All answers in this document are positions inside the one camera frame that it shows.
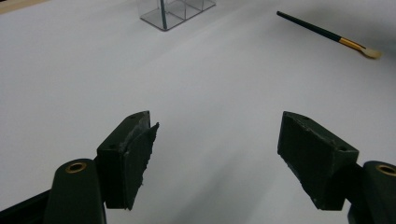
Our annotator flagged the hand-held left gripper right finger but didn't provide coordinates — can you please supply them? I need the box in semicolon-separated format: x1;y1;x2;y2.
276;110;361;211

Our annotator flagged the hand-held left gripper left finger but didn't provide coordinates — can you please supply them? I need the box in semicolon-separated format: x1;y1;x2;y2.
96;110;161;211

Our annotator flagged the black makeup brush beige head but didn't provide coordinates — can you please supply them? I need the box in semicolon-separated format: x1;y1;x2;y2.
276;10;383;60

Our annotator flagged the thin black makeup brush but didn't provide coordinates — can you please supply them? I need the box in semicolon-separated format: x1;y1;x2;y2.
159;0;168;31

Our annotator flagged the clear acrylic organizer box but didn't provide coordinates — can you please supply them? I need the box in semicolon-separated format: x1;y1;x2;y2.
136;0;218;32

